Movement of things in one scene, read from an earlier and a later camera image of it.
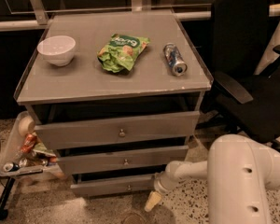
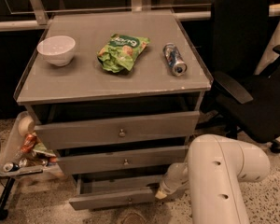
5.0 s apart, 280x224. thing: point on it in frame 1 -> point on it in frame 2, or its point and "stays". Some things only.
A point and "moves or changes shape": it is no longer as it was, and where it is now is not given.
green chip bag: (120, 51) stays
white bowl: (58, 49) stays
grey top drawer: (89, 133) stays
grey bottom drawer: (110, 184) moves or changes shape
